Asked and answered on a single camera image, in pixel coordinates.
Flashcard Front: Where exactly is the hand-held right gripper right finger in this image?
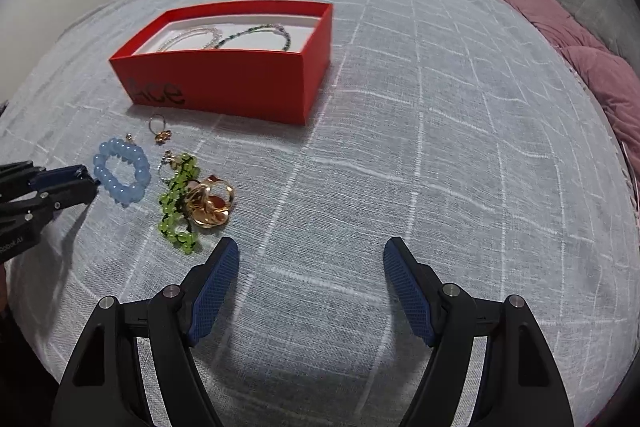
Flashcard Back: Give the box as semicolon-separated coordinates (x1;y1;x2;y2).
383;237;573;427

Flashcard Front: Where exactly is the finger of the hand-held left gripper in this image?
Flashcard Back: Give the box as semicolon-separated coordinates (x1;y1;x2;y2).
0;161;93;196
0;178;99;233

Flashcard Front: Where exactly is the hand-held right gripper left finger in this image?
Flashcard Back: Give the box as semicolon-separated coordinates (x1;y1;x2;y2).
51;237;240;427

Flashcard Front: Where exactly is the light blue bead bracelet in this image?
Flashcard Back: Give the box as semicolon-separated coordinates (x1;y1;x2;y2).
93;136;152;208

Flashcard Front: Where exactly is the gold openwork ring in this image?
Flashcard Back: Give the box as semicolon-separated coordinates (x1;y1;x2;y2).
185;175;236;229

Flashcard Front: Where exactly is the gold hoop flower earring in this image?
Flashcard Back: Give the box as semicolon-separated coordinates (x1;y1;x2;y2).
148;113;173;146

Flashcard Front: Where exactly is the green bead bracelet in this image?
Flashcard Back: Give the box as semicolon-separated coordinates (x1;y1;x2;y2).
158;152;202;255

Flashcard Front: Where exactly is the red cardboard box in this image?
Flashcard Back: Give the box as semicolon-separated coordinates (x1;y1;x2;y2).
109;1;334;126

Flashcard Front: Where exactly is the grey checked bedspread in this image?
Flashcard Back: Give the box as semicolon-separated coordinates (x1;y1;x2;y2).
0;0;640;427

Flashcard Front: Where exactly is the pink pillow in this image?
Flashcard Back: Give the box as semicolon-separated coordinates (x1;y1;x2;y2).
487;0;608;54
560;44;640;158

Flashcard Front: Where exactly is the silver chain necklace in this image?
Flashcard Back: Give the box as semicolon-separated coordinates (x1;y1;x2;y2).
155;26;224;54

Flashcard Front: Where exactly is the green bead necklace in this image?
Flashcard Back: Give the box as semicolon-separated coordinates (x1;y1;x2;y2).
215;24;294;53

